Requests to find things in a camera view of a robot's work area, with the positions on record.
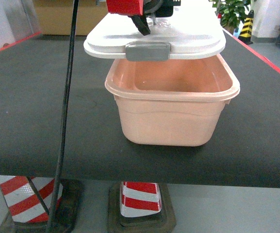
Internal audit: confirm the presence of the cardboard box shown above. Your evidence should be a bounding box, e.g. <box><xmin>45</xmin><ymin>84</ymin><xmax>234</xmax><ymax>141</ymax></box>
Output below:
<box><xmin>33</xmin><ymin>0</ymin><xmax>107</xmax><ymax>36</ymax></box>

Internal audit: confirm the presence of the pink plastic storage box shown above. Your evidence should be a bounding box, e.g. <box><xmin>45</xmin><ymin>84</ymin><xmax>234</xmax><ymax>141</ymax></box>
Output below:
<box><xmin>105</xmin><ymin>55</ymin><xmax>240</xmax><ymax>147</ymax></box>

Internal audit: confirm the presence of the green potted plant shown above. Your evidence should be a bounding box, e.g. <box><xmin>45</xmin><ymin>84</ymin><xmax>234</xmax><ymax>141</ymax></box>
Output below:
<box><xmin>209</xmin><ymin>0</ymin><xmax>251</xmax><ymax>33</ymax></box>

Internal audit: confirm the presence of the black cable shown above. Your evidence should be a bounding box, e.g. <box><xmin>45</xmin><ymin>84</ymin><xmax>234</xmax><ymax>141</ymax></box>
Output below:
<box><xmin>45</xmin><ymin>0</ymin><xmax>80</xmax><ymax>233</ymax></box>

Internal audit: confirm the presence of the yellow black striped bollard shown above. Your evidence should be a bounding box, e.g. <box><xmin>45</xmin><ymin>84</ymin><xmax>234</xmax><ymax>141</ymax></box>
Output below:
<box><xmin>238</xmin><ymin>10</ymin><xmax>254</xmax><ymax>45</ymax></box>

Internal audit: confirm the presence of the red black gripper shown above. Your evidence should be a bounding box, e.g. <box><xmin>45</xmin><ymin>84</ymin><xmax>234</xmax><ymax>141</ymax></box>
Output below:
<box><xmin>106</xmin><ymin>0</ymin><xmax>181</xmax><ymax>36</ymax></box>

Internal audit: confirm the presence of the white lid with grey handle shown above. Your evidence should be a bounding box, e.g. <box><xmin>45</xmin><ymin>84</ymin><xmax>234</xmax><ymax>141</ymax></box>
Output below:
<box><xmin>83</xmin><ymin>0</ymin><xmax>226</xmax><ymax>61</ymax></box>

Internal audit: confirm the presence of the black table mat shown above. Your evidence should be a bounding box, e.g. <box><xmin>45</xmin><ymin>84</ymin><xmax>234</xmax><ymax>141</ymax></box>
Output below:
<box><xmin>0</xmin><ymin>35</ymin><xmax>280</xmax><ymax>188</ymax></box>

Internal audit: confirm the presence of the red white striped bollard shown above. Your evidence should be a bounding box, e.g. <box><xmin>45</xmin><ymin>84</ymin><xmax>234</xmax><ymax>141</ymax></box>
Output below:
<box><xmin>0</xmin><ymin>175</ymin><xmax>83</xmax><ymax>233</ymax></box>

